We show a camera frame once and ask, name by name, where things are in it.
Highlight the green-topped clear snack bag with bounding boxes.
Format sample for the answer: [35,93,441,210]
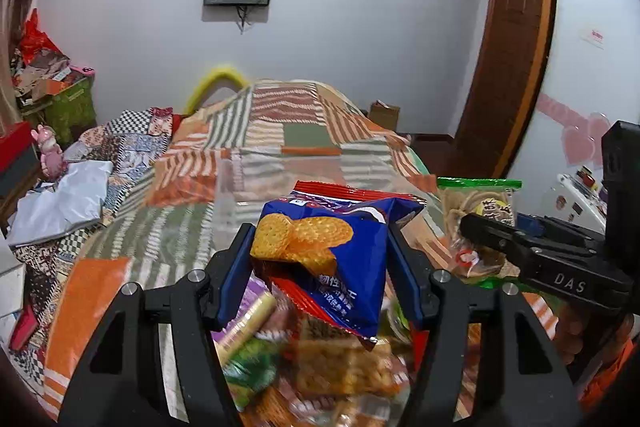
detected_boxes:
[437,176,522,283]

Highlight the purple coconut roll pack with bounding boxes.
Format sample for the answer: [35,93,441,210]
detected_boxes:
[212,274,277,366]

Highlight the blue cracker snack bag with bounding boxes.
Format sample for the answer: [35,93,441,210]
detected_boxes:
[250,181,423,340]

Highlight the white sticker-covered appliance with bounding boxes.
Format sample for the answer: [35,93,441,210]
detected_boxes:
[538,166,606,234]

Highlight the green snack bag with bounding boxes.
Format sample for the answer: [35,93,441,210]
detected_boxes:
[222,337,285,412]

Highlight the cardboard box by bed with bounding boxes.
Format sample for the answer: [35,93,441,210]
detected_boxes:
[368,101,400,131]

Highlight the clear rice cracker pack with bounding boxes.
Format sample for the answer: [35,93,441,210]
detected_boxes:
[293,317,402,398]

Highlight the white plastic bag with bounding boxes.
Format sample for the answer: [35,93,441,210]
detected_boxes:
[6,160,113,247]

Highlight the clear plastic storage bin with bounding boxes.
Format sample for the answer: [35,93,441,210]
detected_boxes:
[224,145,445,246]

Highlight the patchwork striped bedspread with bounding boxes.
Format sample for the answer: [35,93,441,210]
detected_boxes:
[40,80,451,417]

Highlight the pink plush toy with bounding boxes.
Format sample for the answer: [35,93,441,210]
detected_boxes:
[30,124,67,181]

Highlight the checkered patterned quilt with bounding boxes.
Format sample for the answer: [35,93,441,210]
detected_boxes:
[8,107,174,393]

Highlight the red gift box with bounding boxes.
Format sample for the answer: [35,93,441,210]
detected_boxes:
[0,121,39,198]

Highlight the green storage box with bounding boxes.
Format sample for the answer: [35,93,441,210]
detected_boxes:
[21,78,96,150]

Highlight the yellow curved headboard trim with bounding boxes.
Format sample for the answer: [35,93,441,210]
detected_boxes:
[182,66,250,116]

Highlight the brown wooden door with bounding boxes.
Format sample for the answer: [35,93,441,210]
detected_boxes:
[444,0,549,178]

